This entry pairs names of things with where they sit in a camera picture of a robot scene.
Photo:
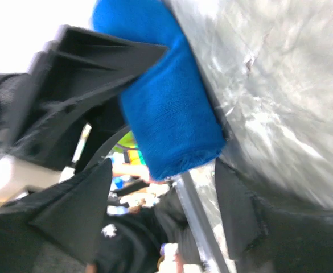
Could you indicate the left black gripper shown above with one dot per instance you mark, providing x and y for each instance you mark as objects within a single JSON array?
[{"x": 75, "y": 80}]

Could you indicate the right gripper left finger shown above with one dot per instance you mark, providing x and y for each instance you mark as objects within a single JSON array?
[{"x": 55, "y": 230}]

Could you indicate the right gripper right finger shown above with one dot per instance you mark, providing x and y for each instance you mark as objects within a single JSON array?
[{"x": 268, "y": 231}]

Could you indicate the blue towel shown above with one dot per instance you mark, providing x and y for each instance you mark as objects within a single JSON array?
[{"x": 167, "y": 108}]

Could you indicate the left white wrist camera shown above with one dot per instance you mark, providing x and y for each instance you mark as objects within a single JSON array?
[{"x": 18, "y": 176}]

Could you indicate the aluminium rail frame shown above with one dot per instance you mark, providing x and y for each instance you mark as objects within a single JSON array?
[{"x": 204, "y": 217}]

